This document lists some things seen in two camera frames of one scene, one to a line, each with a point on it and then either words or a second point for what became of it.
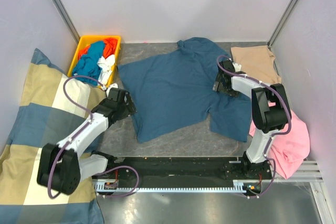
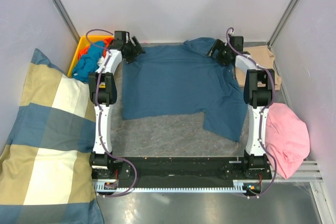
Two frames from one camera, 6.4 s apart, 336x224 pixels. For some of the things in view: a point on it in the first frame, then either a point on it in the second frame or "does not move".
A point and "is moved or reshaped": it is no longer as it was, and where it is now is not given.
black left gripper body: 126,110 -> 132,53
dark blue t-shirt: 172,95 is moved or reshaped
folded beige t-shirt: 257,62 does not move
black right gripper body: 223,90 -> 223,50
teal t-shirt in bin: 87,64 does not move
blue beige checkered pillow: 53,104 does not move
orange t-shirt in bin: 109,48 does not move
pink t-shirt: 287,149 does not move
